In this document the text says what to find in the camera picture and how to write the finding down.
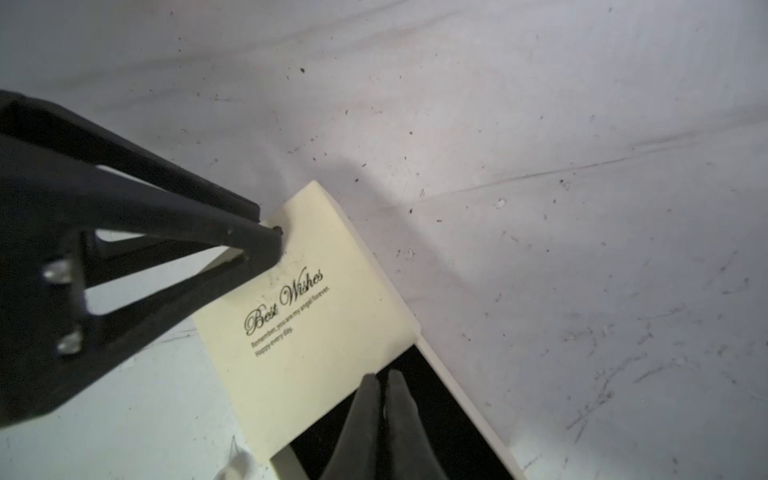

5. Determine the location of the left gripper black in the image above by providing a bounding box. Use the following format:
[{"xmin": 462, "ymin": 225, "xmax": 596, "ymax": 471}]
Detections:
[{"xmin": 1, "ymin": 90, "xmax": 282, "ymax": 428}]

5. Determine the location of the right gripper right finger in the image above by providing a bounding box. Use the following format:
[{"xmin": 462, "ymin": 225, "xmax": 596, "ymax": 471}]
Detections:
[{"xmin": 384, "ymin": 370, "xmax": 447, "ymax": 480}]

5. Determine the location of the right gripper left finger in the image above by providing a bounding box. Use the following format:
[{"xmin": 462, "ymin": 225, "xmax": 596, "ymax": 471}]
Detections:
[{"xmin": 321, "ymin": 374, "xmax": 382, "ymax": 480}]

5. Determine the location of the small earring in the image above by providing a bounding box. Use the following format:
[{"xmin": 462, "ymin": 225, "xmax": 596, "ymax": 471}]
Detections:
[{"xmin": 214, "ymin": 436, "xmax": 254, "ymax": 480}]

